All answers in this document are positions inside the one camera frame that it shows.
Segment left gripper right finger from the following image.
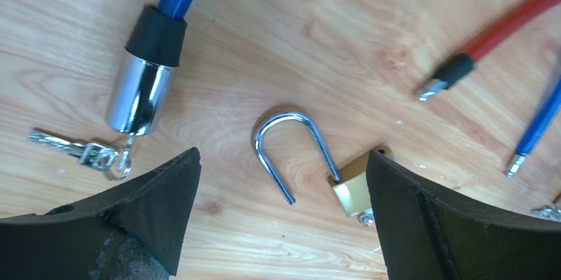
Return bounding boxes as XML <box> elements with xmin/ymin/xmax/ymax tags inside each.
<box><xmin>366</xmin><ymin>150</ymin><xmax>560</xmax><ymax>279</ymax></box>

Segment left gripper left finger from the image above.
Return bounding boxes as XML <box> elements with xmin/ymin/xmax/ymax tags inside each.
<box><xmin>1</xmin><ymin>148</ymin><xmax>201</xmax><ymax>279</ymax></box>

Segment small silver key bunch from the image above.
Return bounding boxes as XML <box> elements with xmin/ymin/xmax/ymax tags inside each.
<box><xmin>28</xmin><ymin>130</ymin><xmax>136</xmax><ymax>181</ymax></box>

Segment brass padlock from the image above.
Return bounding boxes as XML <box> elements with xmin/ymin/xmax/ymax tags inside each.
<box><xmin>251</xmin><ymin>109</ymin><xmax>395</xmax><ymax>220</ymax></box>

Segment red lock silver keys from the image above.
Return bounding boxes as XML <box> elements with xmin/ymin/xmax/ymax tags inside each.
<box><xmin>531</xmin><ymin>206</ymin><xmax>561</xmax><ymax>222</ymax></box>

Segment red cable lock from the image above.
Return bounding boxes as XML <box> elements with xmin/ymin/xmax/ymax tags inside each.
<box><xmin>417</xmin><ymin>0</ymin><xmax>560</xmax><ymax>102</ymax></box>

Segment blue cable lock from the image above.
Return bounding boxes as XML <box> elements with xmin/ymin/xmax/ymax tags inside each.
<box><xmin>107</xmin><ymin>0</ymin><xmax>193</xmax><ymax>136</ymax></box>

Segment padlock silver keys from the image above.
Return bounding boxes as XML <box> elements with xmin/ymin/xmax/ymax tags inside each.
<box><xmin>358</xmin><ymin>208</ymin><xmax>374</xmax><ymax>226</ymax></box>

